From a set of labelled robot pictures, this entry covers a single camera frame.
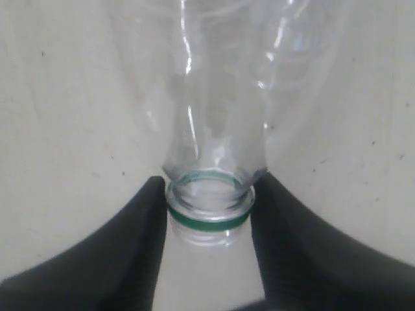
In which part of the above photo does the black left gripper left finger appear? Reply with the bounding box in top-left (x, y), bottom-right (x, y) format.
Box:
top-left (1, 176), bottom-right (167, 310)

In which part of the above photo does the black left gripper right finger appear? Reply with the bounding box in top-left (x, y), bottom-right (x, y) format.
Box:
top-left (244, 174), bottom-right (414, 310)

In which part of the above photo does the clear plastic bottle green label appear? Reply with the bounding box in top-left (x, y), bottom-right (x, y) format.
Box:
top-left (104, 1), bottom-right (348, 246)

